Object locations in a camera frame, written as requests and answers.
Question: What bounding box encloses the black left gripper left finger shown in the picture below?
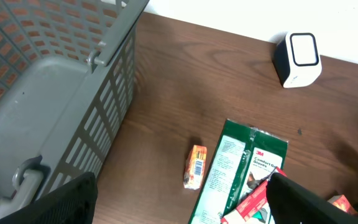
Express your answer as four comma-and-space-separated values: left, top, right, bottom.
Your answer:
0, 172, 98, 224

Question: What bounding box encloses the red white sachet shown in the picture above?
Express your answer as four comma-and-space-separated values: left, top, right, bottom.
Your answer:
219, 166, 288, 224

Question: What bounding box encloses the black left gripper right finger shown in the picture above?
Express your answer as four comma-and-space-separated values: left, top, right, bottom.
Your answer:
266, 173, 358, 224

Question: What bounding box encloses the orange small box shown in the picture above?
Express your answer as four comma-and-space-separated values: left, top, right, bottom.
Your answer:
183, 145, 208, 190
328, 195, 358, 215

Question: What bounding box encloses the white barcode scanner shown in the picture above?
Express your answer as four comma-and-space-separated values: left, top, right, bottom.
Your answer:
272, 32, 322, 88

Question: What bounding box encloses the grey plastic shopping basket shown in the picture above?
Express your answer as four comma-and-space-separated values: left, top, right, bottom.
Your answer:
0, 0, 147, 218

